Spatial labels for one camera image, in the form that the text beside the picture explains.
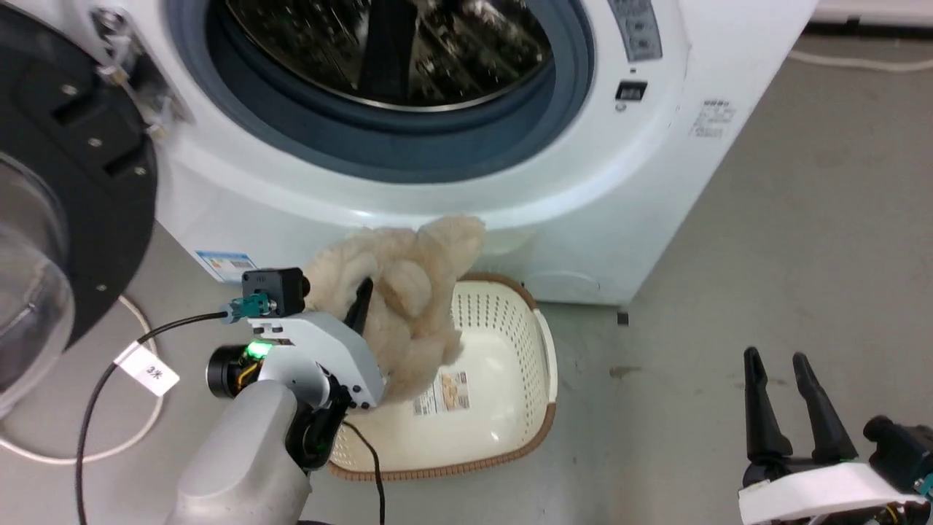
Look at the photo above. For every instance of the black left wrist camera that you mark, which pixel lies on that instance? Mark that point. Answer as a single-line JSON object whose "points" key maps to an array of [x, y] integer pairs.
{"points": [[275, 290]]}

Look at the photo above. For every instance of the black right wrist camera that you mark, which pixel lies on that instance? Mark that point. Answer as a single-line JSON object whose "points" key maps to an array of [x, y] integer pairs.
{"points": [[900, 448]]}

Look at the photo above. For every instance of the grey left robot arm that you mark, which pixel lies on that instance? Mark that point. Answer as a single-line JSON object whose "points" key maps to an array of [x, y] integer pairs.
{"points": [[240, 459]]}

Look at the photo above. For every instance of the black round washer door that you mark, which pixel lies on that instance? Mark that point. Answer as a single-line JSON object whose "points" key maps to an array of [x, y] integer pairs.
{"points": [[80, 168]]}

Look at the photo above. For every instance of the cream plastic laundry basket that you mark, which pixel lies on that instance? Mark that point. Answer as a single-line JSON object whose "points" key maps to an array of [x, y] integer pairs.
{"points": [[503, 364]]}

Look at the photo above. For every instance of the metal washer door hinge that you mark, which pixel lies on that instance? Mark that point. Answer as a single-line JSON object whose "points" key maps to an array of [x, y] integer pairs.
{"points": [[131, 65]]}

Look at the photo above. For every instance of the grey washer control panel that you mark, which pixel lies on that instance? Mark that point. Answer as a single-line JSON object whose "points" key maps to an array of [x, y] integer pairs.
{"points": [[638, 29]]}

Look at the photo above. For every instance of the black washer door latch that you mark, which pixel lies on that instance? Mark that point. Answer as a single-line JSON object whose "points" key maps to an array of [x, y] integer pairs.
{"points": [[631, 91]]}

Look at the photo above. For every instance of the blue energy label sticker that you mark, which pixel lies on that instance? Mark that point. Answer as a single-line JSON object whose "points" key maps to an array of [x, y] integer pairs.
{"points": [[226, 265]]}

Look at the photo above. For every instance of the white front-load washing machine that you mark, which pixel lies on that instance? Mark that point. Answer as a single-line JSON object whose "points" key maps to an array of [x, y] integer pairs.
{"points": [[583, 204]]}

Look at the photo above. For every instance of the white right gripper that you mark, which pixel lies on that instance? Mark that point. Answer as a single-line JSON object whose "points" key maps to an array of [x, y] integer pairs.
{"points": [[824, 492]]}

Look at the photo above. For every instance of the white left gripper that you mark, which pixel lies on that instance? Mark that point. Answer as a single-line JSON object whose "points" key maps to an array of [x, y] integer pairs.
{"points": [[328, 346]]}

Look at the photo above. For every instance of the beige plush laundry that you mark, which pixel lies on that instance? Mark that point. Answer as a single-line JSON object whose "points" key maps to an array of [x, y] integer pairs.
{"points": [[408, 292]]}

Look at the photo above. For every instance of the blue-grey rubber door gasket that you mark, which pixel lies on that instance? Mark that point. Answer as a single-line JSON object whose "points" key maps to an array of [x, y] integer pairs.
{"points": [[364, 138]]}

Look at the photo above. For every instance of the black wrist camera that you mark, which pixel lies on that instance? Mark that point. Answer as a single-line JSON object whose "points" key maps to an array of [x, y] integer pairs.
{"points": [[275, 290], [900, 448]]}

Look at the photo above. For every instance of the printed basket label sticker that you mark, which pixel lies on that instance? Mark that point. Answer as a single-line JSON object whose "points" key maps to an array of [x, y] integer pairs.
{"points": [[443, 394]]}

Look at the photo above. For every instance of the grey printed text sticker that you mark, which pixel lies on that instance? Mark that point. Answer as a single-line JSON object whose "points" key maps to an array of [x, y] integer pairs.
{"points": [[713, 119]]}

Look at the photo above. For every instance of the steel washer drum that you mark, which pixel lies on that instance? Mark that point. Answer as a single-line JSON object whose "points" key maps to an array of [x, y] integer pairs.
{"points": [[452, 51]]}

